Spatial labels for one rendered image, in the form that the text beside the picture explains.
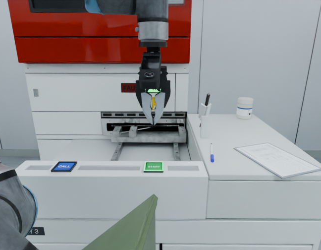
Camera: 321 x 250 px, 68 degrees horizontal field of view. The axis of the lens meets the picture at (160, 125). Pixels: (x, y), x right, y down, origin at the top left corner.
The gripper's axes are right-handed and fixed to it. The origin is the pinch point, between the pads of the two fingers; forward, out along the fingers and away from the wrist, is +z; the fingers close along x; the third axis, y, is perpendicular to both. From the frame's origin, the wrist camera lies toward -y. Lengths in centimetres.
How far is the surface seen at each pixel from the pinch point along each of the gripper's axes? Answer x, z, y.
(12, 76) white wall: 166, 12, 207
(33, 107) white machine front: 65, 11, 58
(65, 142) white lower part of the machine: 50, 30, 58
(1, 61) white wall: 175, -4, 207
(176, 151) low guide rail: -8.9, 25.6, 37.0
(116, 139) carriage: 20, 24, 46
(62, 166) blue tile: 26.7, 14.2, 0.6
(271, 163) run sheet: -34.7, 13.7, 2.3
